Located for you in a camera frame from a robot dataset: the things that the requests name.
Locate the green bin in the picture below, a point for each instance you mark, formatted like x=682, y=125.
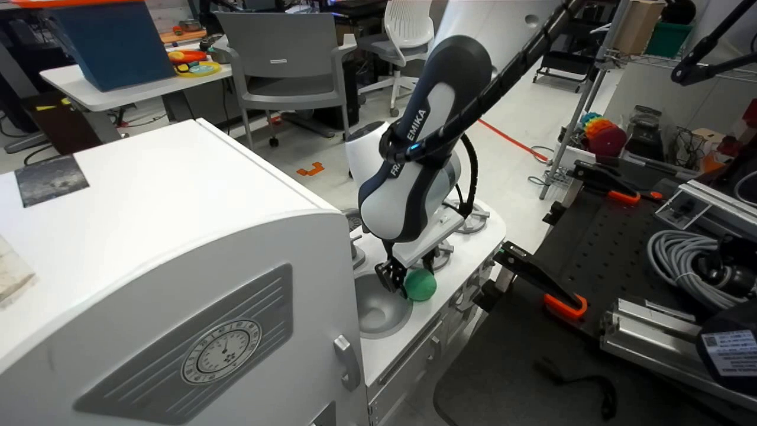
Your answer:
x=670, y=38

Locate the green plush ball toy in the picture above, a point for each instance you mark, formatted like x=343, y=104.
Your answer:
x=419, y=287

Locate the gray toy stove burner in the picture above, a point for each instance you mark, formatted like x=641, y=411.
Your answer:
x=475, y=222
x=440, y=254

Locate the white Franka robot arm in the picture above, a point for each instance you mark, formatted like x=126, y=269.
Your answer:
x=402, y=197

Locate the white side table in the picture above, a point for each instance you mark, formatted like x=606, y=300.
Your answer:
x=101, y=93

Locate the gray cabinet latch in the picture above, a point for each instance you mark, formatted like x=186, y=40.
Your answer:
x=346, y=361

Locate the gray toy sink bowl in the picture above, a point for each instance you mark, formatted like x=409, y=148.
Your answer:
x=379, y=314

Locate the blue box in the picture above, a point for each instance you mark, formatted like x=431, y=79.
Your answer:
x=108, y=42

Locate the metal shelf rack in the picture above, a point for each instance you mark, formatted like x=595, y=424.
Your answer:
x=587, y=94

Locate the aluminium extrusion rail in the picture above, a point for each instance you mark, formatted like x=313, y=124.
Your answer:
x=662, y=343

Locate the gray toy faucet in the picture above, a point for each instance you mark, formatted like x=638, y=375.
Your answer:
x=357, y=255

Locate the white toy kitchen counter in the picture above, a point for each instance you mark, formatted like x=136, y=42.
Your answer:
x=457, y=279

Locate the white plastic chair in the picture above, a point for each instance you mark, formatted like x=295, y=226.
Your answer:
x=404, y=26

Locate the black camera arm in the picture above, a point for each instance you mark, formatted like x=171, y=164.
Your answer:
x=710, y=59

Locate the black device white label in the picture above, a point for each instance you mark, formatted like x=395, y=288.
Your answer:
x=733, y=351

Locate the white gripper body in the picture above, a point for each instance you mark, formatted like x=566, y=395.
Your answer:
x=427, y=240

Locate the small orange floor object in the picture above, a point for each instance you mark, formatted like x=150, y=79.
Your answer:
x=311, y=168

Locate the gray plastic chair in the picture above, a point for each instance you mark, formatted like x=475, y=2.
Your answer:
x=274, y=55

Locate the orange red plush ball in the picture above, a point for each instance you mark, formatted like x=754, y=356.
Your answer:
x=606, y=137

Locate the colourful toy pile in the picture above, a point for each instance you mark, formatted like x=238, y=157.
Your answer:
x=191, y=61

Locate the dark gray square patch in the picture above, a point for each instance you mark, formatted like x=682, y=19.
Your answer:
x=49, y=180

